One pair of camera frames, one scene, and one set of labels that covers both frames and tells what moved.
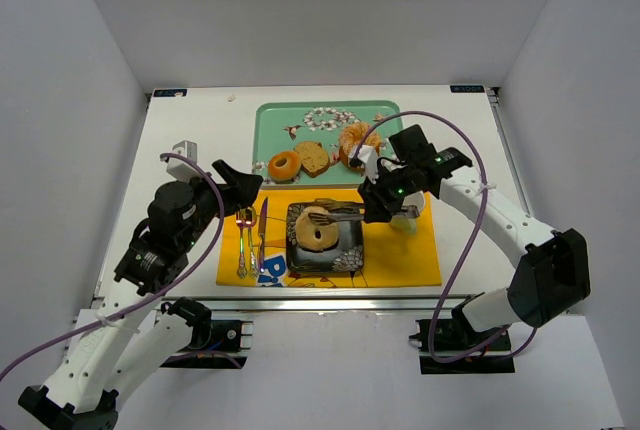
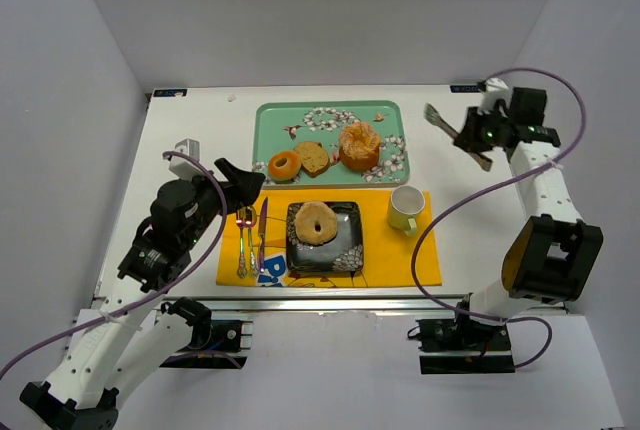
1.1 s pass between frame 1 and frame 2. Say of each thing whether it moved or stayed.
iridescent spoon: stayed
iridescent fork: stayed
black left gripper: stayed
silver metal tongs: moved
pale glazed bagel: moved
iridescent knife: stayed
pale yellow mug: stayed
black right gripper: moved
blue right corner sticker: stayed
